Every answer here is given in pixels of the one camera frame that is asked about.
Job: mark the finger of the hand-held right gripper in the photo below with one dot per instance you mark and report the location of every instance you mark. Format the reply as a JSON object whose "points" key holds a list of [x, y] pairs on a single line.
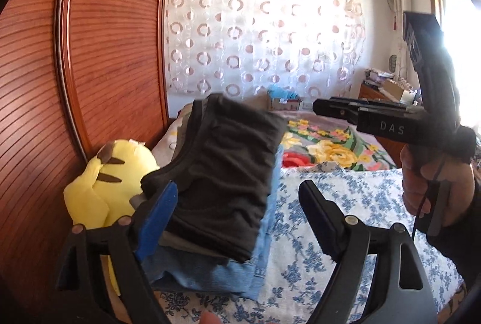
{"points": [[330, 109], [375, 103]]}

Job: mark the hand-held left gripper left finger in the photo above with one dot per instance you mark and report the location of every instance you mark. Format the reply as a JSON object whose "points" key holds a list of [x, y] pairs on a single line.
{"points": [[158, 218]]}

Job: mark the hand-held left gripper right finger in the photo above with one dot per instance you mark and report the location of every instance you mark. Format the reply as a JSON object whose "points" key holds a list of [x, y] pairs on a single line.
{"points": [[323, 218]]}

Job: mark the black pants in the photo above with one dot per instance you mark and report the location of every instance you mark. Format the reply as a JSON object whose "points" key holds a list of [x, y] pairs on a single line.
{"points": [[225, 177]]}

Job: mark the person's right forearm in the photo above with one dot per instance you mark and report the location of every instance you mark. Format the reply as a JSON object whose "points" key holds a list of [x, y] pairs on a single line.
{"points": [[458, 245]]}

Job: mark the grey folded pants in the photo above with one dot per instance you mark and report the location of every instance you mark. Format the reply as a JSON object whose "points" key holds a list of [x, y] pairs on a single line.
{"points": [[188, 245]]}

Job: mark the person's right hand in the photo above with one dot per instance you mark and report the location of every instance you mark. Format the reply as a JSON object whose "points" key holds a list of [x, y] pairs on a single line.
{"points": [[413, 181]]}

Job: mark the open cardboard box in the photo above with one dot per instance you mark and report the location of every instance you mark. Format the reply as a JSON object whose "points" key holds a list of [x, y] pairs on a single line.
{"points": [[394, 88]]}

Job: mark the brown wooden cabinet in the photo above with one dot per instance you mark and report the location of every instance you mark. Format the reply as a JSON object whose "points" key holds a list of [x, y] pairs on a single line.
{"points": [[387, 153]]}

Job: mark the stack of papers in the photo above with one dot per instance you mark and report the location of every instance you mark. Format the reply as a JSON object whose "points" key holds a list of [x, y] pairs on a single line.
{"points": [[377, 75]]}

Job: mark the colourful floral blanket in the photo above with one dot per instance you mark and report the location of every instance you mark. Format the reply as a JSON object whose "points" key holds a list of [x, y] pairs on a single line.
{"points": [[327, 151]]}

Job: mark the blue object on box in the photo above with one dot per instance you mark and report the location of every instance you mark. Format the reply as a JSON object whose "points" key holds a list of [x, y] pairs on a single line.
{"points": [[287, 105]]}

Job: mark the blue fluffy bundle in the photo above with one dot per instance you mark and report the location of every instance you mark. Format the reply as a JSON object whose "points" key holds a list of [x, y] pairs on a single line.
{"points": [[282, 92]]}

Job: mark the blue floral cloth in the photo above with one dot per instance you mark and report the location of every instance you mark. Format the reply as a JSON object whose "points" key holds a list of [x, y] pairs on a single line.
{"points": [[375, 196]]}

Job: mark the yellow plush toy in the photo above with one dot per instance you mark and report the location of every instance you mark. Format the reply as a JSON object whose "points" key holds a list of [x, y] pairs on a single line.
{"points": [[97, 196]]}

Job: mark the sheer curtain with circles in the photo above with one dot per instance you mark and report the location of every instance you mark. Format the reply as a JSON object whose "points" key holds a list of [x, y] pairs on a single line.
{"points": [[263, 46]]}

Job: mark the window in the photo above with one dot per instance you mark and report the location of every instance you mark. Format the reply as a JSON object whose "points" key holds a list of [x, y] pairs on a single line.
{"points": [[468, 46]]}

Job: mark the brown wooden wardrobe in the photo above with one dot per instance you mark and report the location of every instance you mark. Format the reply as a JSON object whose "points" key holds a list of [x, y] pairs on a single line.
{"points": [[112, 46]]}

